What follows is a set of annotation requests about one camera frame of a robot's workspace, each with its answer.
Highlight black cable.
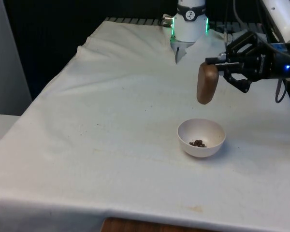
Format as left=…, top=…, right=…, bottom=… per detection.
left=275, top=78, right=288, bottom=104

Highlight grey cable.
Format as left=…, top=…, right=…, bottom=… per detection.
left=232, top=0, right=247, bottom=26

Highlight coffee beans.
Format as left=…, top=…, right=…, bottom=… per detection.
left=188, top=139, right=208, bottom=148

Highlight white bowl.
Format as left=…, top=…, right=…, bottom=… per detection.
left=177, top=118, right=227, bottom=158

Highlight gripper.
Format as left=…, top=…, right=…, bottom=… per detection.
left=204, top=30, right=290, bottom=94

